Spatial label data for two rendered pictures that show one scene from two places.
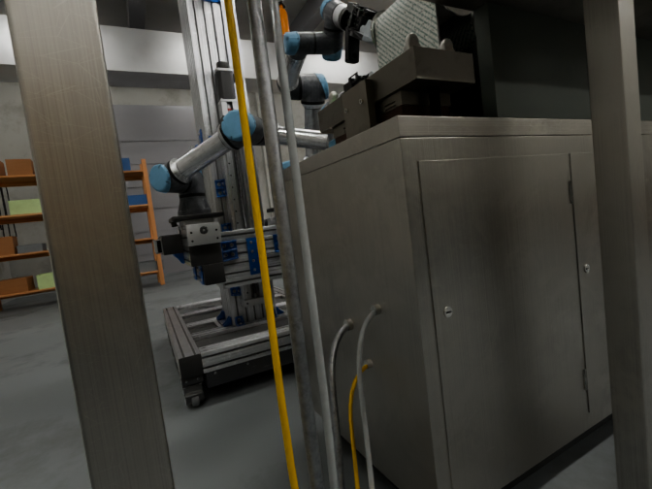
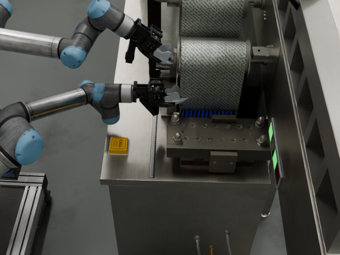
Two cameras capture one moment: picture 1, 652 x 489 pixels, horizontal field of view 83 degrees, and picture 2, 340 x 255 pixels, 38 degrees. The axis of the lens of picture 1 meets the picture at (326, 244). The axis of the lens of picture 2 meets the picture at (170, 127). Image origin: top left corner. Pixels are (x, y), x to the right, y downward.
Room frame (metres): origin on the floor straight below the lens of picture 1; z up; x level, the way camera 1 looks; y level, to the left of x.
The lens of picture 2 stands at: (0.53, 0.97, 2.46)
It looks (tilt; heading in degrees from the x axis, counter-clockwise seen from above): 49 degrees down; 298
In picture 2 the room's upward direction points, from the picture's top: 1 degrees clockwise
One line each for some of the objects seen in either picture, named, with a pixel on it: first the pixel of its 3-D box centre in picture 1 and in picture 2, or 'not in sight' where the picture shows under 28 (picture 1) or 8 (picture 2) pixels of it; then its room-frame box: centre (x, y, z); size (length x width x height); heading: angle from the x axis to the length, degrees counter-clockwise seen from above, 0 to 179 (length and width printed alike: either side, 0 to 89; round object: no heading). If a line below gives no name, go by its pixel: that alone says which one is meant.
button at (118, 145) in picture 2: not in sight; (118, 145); (1.29, -0.02, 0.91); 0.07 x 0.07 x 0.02; 27
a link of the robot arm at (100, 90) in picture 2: not in sight; (108, 93); (1.37, -0.09, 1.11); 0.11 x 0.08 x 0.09; 27
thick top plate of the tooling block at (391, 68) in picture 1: (384, 99); (218, 137); (0.93, -0.19, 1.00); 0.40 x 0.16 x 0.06; 27
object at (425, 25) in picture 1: (407, 63); (210, 95); (1.02, -0.27, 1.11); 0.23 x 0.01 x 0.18; 27
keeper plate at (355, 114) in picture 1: (357, 112); (222, 162); (0.87, -0.11, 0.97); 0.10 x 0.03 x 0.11; 27
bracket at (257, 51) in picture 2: not in sight; (260, 52); (0.89, -0.41, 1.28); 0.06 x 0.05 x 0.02; 27
